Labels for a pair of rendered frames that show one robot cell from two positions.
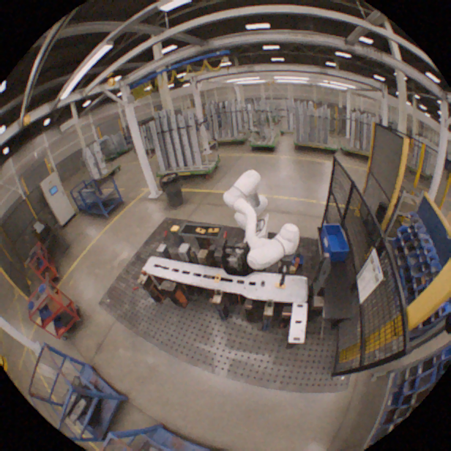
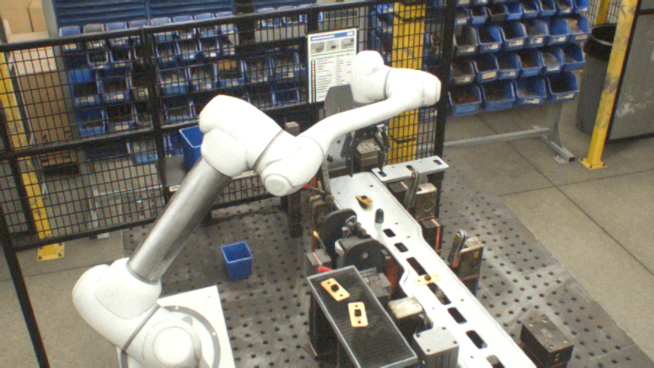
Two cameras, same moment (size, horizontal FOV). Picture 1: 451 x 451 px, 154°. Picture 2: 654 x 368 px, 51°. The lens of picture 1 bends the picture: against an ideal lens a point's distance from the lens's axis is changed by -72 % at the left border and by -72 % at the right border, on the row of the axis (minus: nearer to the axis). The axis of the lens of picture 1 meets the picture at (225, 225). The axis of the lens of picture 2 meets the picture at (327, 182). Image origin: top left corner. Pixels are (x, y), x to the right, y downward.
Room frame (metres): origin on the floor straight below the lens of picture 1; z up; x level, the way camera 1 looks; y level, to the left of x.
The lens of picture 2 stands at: (2.11, 1.10, 2.33)
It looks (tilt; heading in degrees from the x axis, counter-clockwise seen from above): 31 degrees down; 226
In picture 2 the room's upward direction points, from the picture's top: straight up
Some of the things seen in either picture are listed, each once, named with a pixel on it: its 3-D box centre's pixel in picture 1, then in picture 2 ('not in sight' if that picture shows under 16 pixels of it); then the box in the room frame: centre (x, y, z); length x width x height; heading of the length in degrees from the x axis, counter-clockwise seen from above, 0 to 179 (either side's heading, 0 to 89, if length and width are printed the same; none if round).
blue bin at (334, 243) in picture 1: (334, 242); (225, 144); (0.79, -0.85, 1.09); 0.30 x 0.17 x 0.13; 164
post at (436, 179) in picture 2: (291, 343); (433, 196); (0.19, -0.30, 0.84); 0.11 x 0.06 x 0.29; 158
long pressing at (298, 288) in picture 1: (214, 279); (433, 283); (0.77, 0.15, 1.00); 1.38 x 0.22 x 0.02; 68
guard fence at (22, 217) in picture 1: (36, 217); not in sight; (3.85, 7.05, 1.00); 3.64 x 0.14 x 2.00; 152
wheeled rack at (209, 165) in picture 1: (183, 148); not in sight; (5.47, 0.86, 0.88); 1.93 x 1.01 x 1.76; 68
